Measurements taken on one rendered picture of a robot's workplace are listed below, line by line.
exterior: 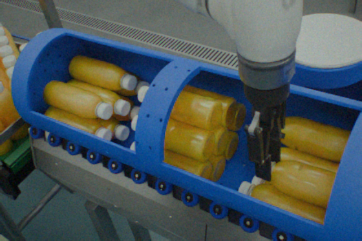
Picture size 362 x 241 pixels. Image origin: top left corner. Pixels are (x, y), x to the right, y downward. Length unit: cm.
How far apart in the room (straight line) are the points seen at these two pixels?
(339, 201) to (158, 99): 39
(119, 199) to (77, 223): 112
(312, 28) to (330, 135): 57
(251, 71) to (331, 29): 75
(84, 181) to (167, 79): 48
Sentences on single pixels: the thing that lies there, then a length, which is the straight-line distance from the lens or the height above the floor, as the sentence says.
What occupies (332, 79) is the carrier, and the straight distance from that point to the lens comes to 128.
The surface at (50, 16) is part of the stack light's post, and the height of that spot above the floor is 102.
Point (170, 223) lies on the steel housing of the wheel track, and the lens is 113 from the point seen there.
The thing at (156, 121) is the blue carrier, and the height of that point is 119.
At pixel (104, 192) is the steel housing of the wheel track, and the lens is 123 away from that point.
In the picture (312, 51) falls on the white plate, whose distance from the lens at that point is 130.
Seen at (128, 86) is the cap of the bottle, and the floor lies 111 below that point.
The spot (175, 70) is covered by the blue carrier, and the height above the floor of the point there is 123.
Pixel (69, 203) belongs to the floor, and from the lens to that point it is 241.
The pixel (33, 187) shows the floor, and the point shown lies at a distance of 257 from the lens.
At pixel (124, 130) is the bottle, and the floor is 101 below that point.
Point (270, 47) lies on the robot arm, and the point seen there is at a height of 142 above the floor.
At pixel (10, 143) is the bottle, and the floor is 92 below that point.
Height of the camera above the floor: 178
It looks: 40 degrees down
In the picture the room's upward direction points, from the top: 11 degrees counter-clockwise
